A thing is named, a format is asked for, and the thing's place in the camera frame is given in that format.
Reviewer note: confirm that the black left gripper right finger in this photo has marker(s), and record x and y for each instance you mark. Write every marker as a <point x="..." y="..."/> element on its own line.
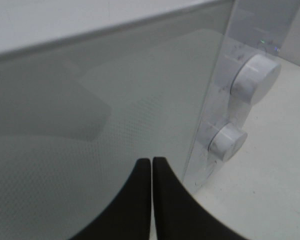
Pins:
<point x="178" y="216"/>

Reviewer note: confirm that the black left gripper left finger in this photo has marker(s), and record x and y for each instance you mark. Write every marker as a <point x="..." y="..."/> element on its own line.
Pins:
<point x="128" y="216"/>

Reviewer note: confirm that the white timer knob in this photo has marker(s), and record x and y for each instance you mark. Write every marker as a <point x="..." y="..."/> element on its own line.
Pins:
<point x="227" y="142"/>

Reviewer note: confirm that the white microwave door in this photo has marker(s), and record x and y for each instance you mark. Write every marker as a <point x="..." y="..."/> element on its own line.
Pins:
<point x="88" y="87"/>

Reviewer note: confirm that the upper white power knob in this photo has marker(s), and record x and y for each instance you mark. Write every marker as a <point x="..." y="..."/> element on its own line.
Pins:
<point x="255" y="79"/>

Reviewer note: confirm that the white microwave oven body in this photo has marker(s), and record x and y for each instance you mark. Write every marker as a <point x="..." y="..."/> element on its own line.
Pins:
<point x="254" y="27"/>

